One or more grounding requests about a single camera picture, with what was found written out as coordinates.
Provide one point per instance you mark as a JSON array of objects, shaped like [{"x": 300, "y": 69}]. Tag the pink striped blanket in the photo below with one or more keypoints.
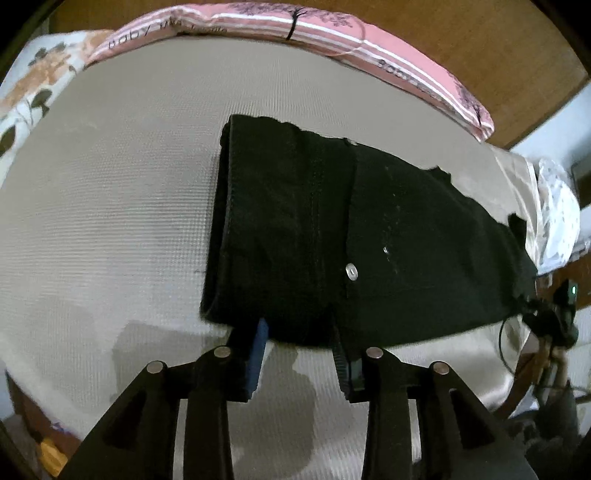
[{"x": 369, "y": 41}]

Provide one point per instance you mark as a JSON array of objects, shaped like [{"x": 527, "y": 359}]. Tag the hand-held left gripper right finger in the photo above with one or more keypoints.
[{"x": 352, "y": 376}]

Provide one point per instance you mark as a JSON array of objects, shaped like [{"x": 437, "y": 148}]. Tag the beige satin sheet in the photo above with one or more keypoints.
[{"x": 521, "y": 194}]

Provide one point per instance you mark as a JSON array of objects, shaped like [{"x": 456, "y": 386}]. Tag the white floral cloth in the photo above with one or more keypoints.
[{"x": 32, "y": 92}]

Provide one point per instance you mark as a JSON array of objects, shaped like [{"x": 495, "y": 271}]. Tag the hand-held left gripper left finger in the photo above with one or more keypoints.
[{"x": 257, "y": 360}]

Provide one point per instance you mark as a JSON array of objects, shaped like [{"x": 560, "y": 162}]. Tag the beige woven bed mat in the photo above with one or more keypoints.
[{"x": 115, "y": 207}]

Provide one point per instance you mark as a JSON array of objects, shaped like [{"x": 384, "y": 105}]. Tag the black pants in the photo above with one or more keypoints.
[{"x": 351, "y": 240}]

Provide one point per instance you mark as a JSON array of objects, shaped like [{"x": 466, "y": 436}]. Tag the white patterned cloth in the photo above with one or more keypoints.
[{"x": 558, "y": 217}]

